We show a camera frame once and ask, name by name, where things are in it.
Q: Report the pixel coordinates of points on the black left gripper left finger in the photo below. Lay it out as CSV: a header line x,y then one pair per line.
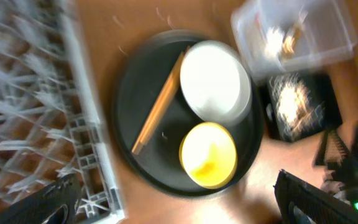
x,y
56,203

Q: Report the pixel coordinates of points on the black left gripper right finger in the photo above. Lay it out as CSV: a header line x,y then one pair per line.
x,y
301,202

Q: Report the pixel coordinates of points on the food scraps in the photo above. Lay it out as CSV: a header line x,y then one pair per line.
x,y
298,112

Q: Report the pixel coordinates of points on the yellow bowl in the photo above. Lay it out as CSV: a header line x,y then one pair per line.
x,y
208,155

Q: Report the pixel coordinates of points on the white round plate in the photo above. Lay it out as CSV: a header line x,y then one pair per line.
x,y
215,84

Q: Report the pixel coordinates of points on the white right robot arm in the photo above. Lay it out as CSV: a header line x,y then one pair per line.
x,y
341,165

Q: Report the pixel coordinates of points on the grey plastic dishwasher rack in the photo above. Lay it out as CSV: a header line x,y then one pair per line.
x,y
51,123

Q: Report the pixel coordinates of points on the clear plastic waste bin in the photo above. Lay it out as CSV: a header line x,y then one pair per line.
x,y
328,36

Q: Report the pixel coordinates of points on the black rectangular tray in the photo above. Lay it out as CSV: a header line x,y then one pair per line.
x,y
322,87

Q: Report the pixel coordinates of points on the round black tray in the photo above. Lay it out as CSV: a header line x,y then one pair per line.
x,y
139,84

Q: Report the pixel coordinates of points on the brown Nescafe sachet wrapper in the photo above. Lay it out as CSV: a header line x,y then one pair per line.
x,y
293,35

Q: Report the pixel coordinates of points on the wooden chopstick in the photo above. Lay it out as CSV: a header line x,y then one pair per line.
x,y
160,106

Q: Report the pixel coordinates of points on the crumpled white tissue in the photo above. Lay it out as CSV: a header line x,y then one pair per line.
x,y
274,43

